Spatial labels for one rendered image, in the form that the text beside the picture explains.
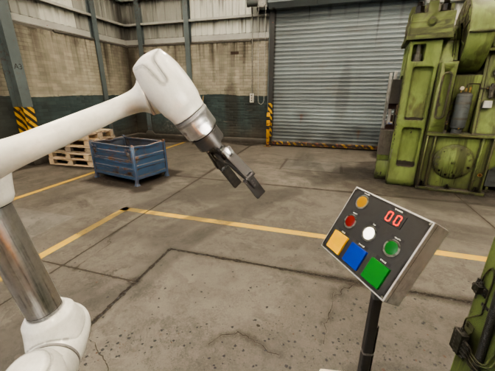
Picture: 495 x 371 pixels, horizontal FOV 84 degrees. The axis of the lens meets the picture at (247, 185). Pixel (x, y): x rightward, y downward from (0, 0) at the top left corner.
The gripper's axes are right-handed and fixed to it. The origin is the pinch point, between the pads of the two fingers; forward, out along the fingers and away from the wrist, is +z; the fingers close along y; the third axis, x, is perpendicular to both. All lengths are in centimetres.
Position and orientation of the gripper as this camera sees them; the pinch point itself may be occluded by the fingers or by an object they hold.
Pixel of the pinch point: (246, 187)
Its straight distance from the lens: 79.4
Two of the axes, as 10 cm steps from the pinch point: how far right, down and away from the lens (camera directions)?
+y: 4.9, 2.0, -8.5
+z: 5.4, 6.9, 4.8
